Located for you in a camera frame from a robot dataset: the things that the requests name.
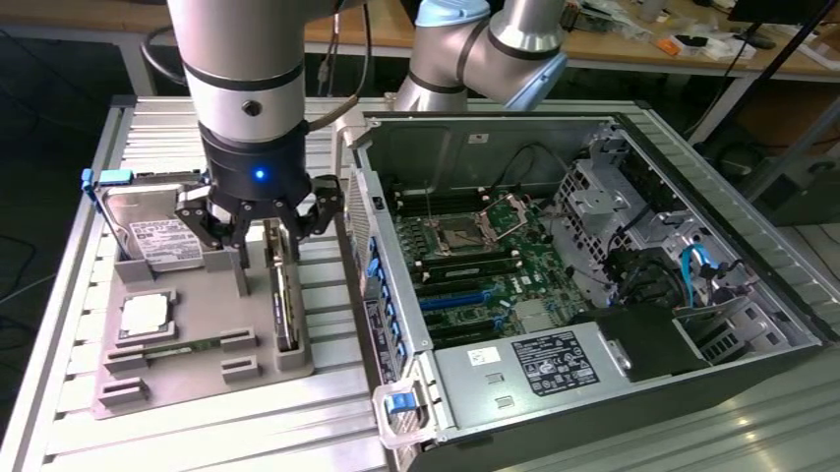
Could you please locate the black fan shroud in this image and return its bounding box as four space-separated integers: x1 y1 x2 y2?
568 302 716 384

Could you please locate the black expansion slot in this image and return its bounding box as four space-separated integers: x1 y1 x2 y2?
427 322 501 346

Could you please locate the silver chipset heatsink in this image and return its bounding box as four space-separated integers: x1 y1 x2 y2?
514 299 561 336

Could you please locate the grey parts rack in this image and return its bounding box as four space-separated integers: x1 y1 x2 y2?
91 220 318 422

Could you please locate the open black PC case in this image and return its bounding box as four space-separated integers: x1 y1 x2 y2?
331 110 840 472

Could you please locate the wooden workbench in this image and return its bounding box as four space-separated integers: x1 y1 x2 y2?
0 0 840 144

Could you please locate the grey metal drive cage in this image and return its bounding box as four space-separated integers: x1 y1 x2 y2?
554 132 664 258

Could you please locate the blue case latch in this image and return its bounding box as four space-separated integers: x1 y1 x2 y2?
383 392 418 417

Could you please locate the black monitor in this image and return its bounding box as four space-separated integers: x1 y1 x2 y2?
725 0 840 27

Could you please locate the grey cable with connector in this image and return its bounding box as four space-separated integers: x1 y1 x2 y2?
318 0 343 97

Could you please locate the grey power supply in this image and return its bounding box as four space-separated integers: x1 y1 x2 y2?
430 326 633 430

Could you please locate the silver CPU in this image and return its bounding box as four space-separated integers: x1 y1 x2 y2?
120 294 175 340

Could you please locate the metal socket cover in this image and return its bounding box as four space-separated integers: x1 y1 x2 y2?
481 193 538 243

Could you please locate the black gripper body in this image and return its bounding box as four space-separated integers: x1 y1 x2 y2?
199 120 315 204

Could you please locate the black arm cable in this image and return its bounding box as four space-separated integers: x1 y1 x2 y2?
307 0 374 132

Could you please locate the green RAM stick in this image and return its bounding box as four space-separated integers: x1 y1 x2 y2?
140 338 224 357

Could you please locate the green motherboard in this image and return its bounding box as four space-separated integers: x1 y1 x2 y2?
386 186 592 346

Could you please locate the CPU socket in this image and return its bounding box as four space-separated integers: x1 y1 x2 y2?
434 217 489 258

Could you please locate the blue data wire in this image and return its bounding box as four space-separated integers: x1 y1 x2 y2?
678 243 714 310

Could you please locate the blue disk caddy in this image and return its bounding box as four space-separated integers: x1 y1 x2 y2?
79 167 211 257

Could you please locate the silver hard disk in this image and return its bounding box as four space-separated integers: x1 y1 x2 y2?
103 182 206 272

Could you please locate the black slanted pole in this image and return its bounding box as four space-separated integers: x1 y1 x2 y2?
681 19 819 144

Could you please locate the blue expansion slot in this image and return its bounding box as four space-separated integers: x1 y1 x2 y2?
418 289 495 312

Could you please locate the black graphics card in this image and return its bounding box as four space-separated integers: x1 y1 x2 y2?
264 220 310 353

